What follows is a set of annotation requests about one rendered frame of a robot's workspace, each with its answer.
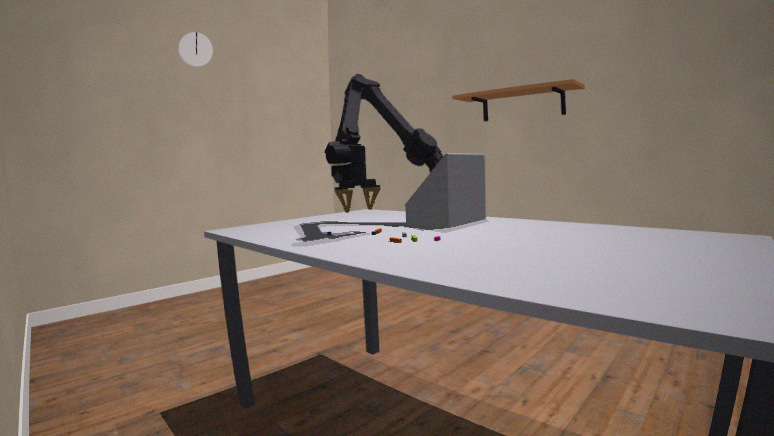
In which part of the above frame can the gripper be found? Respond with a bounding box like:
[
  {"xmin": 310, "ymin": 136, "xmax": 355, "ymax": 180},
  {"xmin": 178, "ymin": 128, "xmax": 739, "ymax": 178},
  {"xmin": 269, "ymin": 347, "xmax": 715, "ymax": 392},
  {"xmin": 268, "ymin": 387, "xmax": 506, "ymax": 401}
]
[{"xmin": 335, "ymin": 163, "xmax": 380, "ymax": 213}]

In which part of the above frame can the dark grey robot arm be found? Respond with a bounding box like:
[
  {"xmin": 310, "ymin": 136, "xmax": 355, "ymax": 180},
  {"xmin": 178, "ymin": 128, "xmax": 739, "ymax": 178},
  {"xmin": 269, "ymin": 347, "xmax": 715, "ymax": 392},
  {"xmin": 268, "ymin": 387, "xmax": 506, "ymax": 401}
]
[{"xmin": 324, "ymin": 74, "xmax": 443, "ymax": 183}]

